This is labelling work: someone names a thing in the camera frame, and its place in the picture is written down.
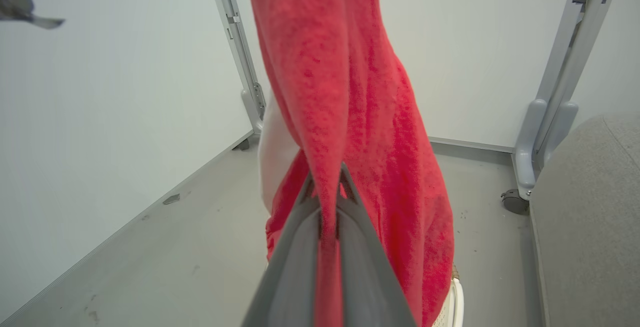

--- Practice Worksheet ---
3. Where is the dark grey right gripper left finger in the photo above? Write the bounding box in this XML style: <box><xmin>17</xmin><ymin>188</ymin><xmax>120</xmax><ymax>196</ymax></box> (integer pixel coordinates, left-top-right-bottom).
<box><xmin>241</xmin><ymin>173</ymin><xmax>322</xmax><ymax>327</ymax></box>

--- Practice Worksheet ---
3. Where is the black caster wheel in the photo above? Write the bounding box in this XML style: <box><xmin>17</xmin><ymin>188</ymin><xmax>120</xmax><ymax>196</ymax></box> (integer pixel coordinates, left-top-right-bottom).
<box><xmin>501</xmin><ymin>189</ymin><xmax>530</xmax><ymax>215</ymax></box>

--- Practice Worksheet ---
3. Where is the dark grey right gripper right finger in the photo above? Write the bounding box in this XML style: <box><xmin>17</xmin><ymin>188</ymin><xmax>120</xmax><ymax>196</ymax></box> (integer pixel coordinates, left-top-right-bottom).
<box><xmin>336</xmin><ymin>162</ymin><xmax>417</xmax><ymax>327</ymax></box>

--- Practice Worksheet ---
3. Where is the grey fabric sofa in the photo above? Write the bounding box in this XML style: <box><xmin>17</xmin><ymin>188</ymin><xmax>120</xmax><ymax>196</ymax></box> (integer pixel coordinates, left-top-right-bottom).
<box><xmin>529</xmin><ymin>113</ymin><xmax>640</xmax><ymax>327</ymax></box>

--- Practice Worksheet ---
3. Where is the red and white garment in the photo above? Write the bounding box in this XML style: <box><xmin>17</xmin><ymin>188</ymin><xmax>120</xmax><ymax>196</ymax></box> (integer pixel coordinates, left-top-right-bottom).
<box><xmin>246</xmin><ymin>0</ymin><xmax>456</xmax><ymax>327</ymax></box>

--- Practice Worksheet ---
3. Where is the grey partition frame double post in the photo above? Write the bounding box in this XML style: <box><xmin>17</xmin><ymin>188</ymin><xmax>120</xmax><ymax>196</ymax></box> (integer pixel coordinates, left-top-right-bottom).
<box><xmin>512</xmin><ymin>0</ymin><xmax>626</xmax><ymax>202</ymax></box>

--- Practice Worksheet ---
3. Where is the white laundry basket brown rim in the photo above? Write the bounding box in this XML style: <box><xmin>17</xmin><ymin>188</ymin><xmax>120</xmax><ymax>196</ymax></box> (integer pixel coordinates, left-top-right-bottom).
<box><xmin>432</xmin><ymin>264</ymin><xmax>465</xmax><ymax>327</ymax></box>

